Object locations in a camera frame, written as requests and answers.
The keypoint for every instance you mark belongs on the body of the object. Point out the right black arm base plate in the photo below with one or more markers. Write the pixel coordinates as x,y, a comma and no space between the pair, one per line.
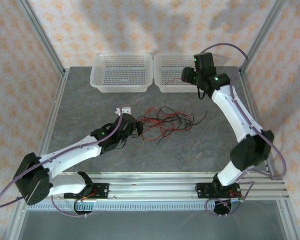
202,191

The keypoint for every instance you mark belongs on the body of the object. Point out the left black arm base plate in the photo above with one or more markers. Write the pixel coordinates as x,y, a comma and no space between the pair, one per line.
102,191

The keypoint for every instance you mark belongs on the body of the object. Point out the white perforated plastic basket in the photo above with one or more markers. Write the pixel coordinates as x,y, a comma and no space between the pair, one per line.
170,65
120,67

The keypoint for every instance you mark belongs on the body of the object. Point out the aluminium table edge rail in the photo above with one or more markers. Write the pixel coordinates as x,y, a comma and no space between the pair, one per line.
56,105
250,100

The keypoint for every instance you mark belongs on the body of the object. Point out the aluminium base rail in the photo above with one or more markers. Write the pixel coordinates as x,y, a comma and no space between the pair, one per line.
152,190

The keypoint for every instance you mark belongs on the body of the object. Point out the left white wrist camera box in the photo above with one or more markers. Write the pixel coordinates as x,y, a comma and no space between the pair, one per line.
126,110

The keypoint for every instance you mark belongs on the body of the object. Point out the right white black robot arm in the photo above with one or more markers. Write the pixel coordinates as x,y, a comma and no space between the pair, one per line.
230,110

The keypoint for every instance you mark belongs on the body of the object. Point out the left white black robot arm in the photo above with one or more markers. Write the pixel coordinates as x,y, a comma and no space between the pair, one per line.
70,153

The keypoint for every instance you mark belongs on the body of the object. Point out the aluminium frame post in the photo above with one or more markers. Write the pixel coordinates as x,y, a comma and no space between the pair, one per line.
262,30
40,32

